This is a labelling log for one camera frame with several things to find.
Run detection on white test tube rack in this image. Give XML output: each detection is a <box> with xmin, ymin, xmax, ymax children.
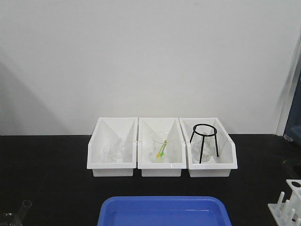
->
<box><xmin>267</xmin><ymin>179</ymin><xmax>301</xmax><ymax>226</ymax></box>

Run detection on glass beaker in middle bin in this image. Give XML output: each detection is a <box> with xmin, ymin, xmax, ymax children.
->
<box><xmin>151</xmin><ymin>133</ymin><xmax>172</xmax><ymax>163</ymax></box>

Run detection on yellow green plastic spatulas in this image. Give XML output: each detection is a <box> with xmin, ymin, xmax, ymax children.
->
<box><xmin>156</xmin><ymin>140</ymin><xmax>168</xmax><ymax>158</ymax></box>

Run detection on white middle storage bin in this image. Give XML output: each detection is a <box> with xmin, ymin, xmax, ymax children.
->
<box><xmin>137</xmin><ymin>117</ymin><xmax>186</xmax><ymax>178</ymax></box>

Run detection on white storage bin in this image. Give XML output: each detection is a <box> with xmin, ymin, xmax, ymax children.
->
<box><xmin>179</xmin><ymin>117</ymin><xmax>238</xmax><ymax>178</ymax></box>
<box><xmin>87</xmin><ymin>117</ymin><xmax>138</xmax><ymax>178</ymax></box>
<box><xmin>137</xmin><ymin>117</ymin><xmax>186</xmax><ymax>178</ymax></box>

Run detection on white left storage bin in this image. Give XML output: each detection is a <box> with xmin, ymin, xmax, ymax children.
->
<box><xmin>87</xmin><ymin>117</ymin><xmax>138</xmax><ymax>178</ymax></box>

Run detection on glassware in left bin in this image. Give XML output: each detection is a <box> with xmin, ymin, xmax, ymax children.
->
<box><xmin>103</xmin><ymin>139</ymin><xmax>125</xmax><ymax>163</ymax></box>

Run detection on glass alcohol lamp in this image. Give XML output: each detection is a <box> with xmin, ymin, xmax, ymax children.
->
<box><xmin>192</xmin><ymin>139</ymin><xmax>215</xmax><ymax>164</ymax></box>

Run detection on white right storage bin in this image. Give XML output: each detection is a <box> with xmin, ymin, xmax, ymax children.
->
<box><xmin>179</xmin><ymin>117</ymin><xmax>238</xmax><ymax>178</ymax></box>

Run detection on blue plastic tray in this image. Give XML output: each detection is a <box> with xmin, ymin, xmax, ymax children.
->
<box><xmin>97</xmin><ymin>196</ymin><xmax>231</xmax><ymax>226</ymax></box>

